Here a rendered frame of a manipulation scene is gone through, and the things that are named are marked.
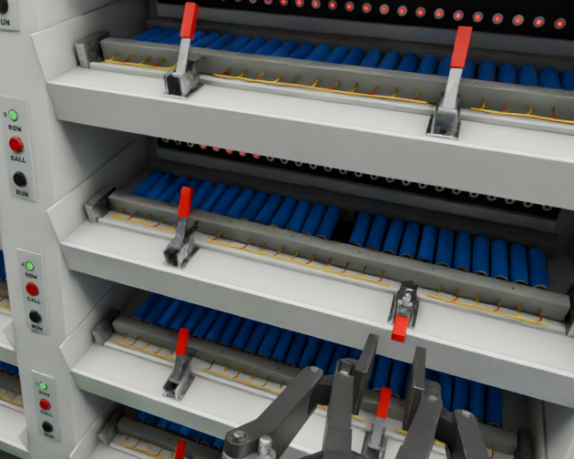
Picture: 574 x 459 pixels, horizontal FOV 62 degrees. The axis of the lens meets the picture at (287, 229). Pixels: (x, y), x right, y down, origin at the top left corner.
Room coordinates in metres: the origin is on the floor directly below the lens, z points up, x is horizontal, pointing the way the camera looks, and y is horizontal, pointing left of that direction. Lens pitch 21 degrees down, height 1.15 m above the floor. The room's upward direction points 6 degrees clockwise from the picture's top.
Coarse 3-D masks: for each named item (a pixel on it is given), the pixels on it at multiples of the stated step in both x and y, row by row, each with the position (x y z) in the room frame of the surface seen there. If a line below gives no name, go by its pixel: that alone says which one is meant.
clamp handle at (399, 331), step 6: (402, 300) 0.43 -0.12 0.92; (408, 300) 0.43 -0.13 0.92; (402, 306) 0.42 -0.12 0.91; (408, 306) 0.42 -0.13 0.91; (402, 312) 0.41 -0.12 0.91; (408, 312) 0.41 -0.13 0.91; (396, 318) 0.39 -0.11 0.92; (402, 318) 0.39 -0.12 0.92; (396, 324) 0.38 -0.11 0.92; (402, 324) 0.38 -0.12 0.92; (396, 330) 0.37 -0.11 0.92; (402, 330) 0.37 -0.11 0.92; (396, 336) 0.37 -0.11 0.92; (402, 336) 0.36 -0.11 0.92
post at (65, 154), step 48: (48, 0) 0.55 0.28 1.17; (96, 0) 0.63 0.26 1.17; (144, 0) 0.72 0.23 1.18; (0, 48) 0.56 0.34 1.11; (48, 96) 0.54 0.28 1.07; (0, 144) 0.56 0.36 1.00; (48, 144) 0.54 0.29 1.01; (96, 144) 0.61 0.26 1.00; (144, 144) 0.72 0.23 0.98; (0, 192) 0.56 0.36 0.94; (48, 192) 0.54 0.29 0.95; (48, 240) 0.54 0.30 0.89; (48, 288) 0.55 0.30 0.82; (96, 288) 0.60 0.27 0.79; (48, 336) 0.55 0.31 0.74
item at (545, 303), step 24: (120, 192) 0.61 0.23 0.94; (144, 216) 0.59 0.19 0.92; (168, 216) 0.57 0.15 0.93; (192, 216) 0.56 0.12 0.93; (216, 216) 0.56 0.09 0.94; (240, 240) 0.54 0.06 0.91; (264, 240) 0.53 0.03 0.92; (288, 240) 0.52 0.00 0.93; (312, 240) 0.52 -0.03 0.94; (336, 264) 0.51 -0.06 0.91; (360, 264) 0.50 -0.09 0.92; (384, 264) 0.48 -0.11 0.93; (408, 264) 0.48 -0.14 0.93; (432, 264) 0.48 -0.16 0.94; (432, 288) 0.47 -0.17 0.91; (456, 288) 0.46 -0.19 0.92; (480, 288) 0.45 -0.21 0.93; (504, 288) 0.45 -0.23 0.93; (528, 288) 0.45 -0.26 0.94; (528, 312) 0.44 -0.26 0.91; (552, 312) 0.44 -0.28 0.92
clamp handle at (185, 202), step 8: (184, 192) 0.53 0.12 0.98; (192, 192) 0.53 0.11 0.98; (184, 200) 0.52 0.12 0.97; (184, 208) 0.52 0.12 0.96; (184, 216) 0.52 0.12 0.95; (184, 224) 0.52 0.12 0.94; (176, 232) 0.51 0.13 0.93; (184, 232) 0.52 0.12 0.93; (176, 240) 0.51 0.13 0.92; (184, 240) 0.52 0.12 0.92
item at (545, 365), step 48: (96, 192) 0.61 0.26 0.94; (384, 192) 0.60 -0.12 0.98; (96, 240) 0.55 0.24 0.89; (144, 240) 0.55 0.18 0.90; (144, 288) 0.52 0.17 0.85; (192, 288) 0.49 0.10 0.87; (240, 288) 0.47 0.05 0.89; (288, 288) 0.47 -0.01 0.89; (336, 288) 0.48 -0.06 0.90; (336, 336) 0.45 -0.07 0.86; (384, 336) 0.43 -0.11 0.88; (432, 336) 0.41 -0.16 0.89; (480, 336) 0.41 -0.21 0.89; (528, 336) 0.42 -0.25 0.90; (528, 384) 0.39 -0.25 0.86
